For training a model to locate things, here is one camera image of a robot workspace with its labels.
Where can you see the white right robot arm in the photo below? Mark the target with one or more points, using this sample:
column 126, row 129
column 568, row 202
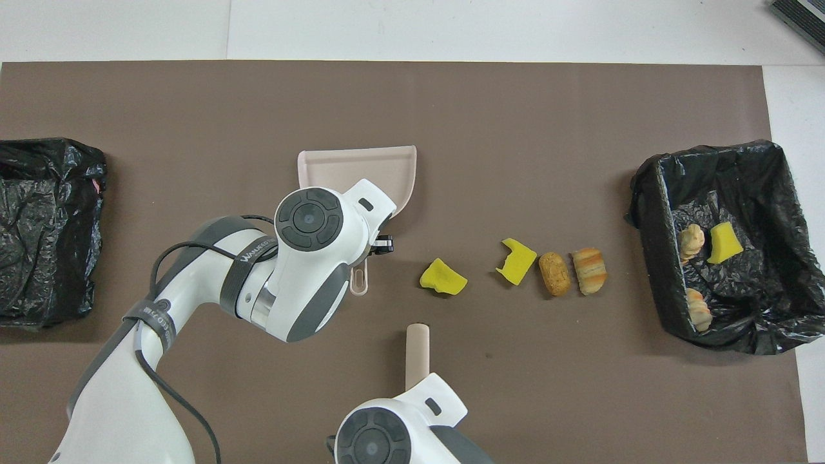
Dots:
column 387, row 438

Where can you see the beige hand brush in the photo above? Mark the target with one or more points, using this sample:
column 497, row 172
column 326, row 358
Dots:
column 417, row 354

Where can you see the grey ribbed device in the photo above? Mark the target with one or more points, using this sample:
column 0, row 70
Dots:
column 802, row 19

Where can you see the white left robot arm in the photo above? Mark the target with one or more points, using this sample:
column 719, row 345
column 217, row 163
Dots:
column 309, row 258

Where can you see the brown fried bread piece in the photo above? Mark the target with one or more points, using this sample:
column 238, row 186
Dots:
column 554, row 274

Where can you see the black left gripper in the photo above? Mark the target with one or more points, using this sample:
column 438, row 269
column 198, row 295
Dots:
column 383, row 227

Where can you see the small green yellow sponge piece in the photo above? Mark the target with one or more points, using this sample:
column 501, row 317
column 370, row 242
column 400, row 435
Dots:
column 725, row 243

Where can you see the striped bread roll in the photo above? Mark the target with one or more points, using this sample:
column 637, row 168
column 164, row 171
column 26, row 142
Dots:
column 590, row 270

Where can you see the bin with black bag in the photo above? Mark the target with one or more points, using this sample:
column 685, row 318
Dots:
column 760, row 303
column 45, row 238

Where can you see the beige plastic dustpan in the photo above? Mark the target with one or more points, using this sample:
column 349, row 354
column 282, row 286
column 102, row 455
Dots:
column 348, row 171

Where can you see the brown table mat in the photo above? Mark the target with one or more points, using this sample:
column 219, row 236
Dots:
column 258, row 116

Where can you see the notched yellow green sponge piece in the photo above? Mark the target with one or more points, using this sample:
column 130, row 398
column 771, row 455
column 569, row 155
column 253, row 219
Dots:
column 517, row 264

